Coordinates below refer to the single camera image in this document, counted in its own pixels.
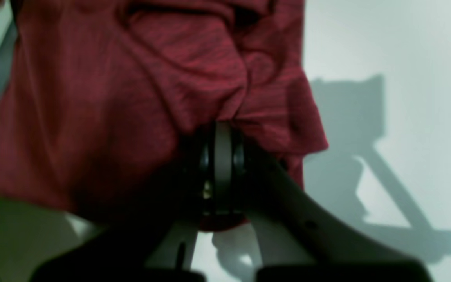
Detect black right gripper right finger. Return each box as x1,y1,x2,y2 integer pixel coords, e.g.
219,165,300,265
224,123,431,282

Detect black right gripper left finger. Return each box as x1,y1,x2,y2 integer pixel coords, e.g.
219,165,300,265
31,123,224,282

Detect dark red long-sleeve shirt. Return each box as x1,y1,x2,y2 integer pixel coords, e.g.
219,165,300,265
0,0,328,224

